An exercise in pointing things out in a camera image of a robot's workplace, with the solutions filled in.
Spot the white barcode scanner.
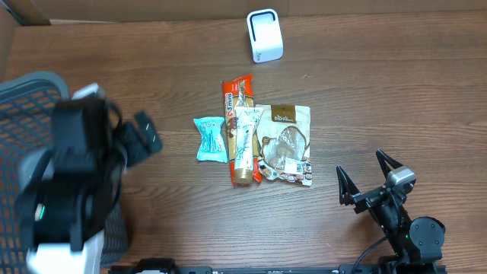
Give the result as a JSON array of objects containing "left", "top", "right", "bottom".
[{"left": 247, "top": 8, "right": 284, "bottom": 63}]

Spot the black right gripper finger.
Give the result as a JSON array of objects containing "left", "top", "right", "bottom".
[
  {"left": 336, "top": 166, "right": 361, "bottom": 206},
  {"left": 375, "top": 148, "right": 403, "bottom": 178}
]

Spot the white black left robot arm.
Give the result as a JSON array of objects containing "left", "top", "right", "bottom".
[{"left": 15, "top": 97, "right": 163, "bottom": 273}]

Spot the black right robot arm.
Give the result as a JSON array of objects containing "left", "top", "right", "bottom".
[{"left": 336, "top": 149, "right": 447, "bottom": 273}]

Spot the brown white nut pouch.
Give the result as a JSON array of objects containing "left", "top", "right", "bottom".
[{"left": 256, "top": 104, "right": 313, "bottom": 186}]

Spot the grey plastic basket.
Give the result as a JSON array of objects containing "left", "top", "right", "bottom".
[{"left": 1, "top": 72, "right": 129, "bottom": 273}]

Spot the white cream tube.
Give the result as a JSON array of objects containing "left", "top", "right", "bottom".
[{"left": 234, "top": 107, "right": 263, "bottom": 184}]

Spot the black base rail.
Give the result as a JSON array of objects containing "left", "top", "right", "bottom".
[{"left": 108, "top": 257, "right": 448, "bottom": 274}]

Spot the teal snack packet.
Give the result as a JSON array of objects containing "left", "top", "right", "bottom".
[{"left": 193, "top": 116, "right": 228, "bottom": 163}]

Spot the orange spaghetti packet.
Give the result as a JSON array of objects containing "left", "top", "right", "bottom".
[{"left": 222, "top": 75, "right": 263, "bottom": 186}]

